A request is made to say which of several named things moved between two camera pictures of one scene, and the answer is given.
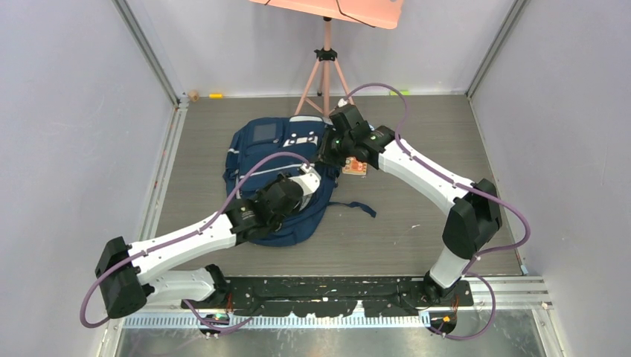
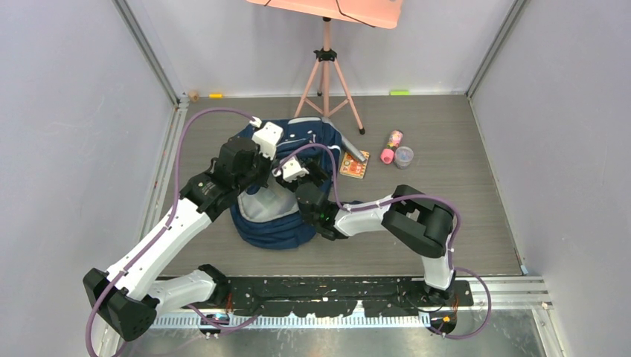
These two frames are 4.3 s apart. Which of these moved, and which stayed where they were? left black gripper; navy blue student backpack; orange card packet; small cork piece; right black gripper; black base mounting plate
Moved: right black gripper; left black gripper
Stayed: small cork piece; black base mounting plate; navy blue student backpack; orange card packet
